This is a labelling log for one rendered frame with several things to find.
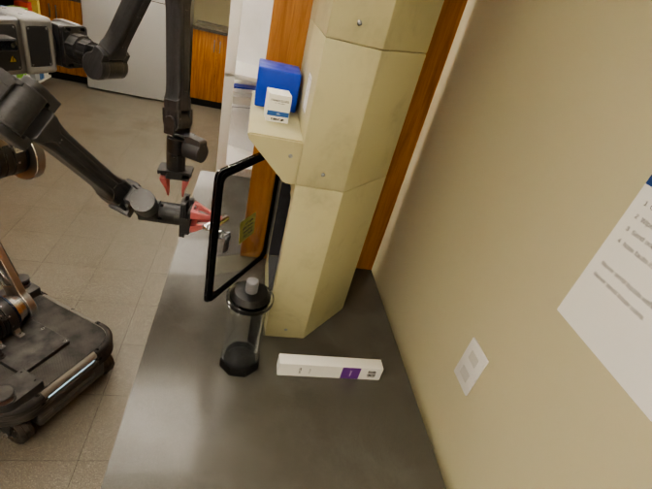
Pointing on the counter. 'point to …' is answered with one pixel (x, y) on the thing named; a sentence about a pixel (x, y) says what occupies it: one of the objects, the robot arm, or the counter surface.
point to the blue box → (282, 76)
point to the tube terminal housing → (337, 174)
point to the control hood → (277, 142)
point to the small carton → (277, 105)
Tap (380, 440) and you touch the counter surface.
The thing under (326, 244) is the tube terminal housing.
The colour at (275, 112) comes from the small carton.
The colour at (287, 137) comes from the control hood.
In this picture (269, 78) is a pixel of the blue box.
